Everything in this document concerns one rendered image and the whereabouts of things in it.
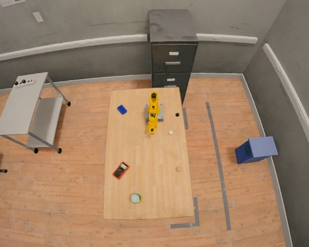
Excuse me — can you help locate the small blue rounded block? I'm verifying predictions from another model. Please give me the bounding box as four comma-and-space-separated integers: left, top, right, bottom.
117, 105, 127, 115

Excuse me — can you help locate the tan flat mat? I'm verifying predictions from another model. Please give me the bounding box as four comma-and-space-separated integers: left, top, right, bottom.
125, 127, 145, 146

